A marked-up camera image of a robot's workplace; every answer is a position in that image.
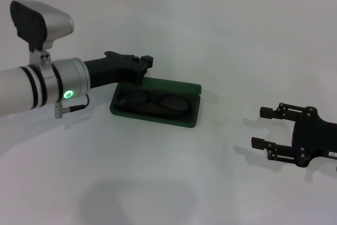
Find black glasses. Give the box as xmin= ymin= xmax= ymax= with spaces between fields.
xmin=115 ymin=90 xmax=191 ymax=116

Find green glasses case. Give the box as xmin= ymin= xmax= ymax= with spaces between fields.
xmin=109 ymin=76 xmax=202 ymax=129

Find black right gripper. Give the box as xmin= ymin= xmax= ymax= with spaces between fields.
xmin=251 ymin=103 xmax=337 ymax=168

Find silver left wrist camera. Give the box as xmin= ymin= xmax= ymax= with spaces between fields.
xmin=9 ymin=0 xmax=75 ymax=72

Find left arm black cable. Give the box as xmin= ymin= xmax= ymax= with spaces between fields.
xmin=54 ymin=95 xmax=90 ymax=119

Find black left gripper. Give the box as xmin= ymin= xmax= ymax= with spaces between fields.
xmin=83 ymin=50 xmax=154 ymax=89

